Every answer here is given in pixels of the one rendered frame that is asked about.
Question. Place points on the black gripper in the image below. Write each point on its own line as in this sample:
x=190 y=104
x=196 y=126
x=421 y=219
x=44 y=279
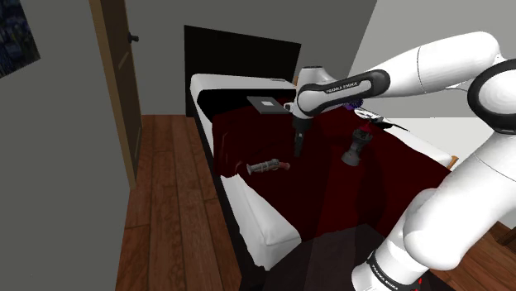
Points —
x=301 y=125

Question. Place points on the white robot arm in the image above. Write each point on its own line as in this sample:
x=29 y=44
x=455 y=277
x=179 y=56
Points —
x=443 y=68

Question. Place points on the grey flat tablet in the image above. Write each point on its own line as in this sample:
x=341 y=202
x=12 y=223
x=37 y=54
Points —
x=267 y=104

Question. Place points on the grey and red ribbed tool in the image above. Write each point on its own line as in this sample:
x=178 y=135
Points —
x=266 y=165

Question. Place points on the purple small object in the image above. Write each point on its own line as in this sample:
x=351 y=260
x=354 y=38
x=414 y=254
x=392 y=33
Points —
x=353 y=105

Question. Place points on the grey red-topped pepper mill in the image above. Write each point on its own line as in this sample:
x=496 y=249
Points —
x=355 y=149

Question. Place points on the bed with dark red blanket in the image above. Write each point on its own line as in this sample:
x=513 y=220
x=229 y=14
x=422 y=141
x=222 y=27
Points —
x=314 y=193

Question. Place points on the dark robot stand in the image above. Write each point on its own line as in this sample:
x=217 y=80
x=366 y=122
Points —
x=322 y=258

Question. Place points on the brown wooden door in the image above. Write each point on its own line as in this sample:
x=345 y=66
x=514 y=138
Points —
x=123 y=92

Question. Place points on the dark blue wall picture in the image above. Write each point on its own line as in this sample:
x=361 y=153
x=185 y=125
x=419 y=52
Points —
x=14 y=36

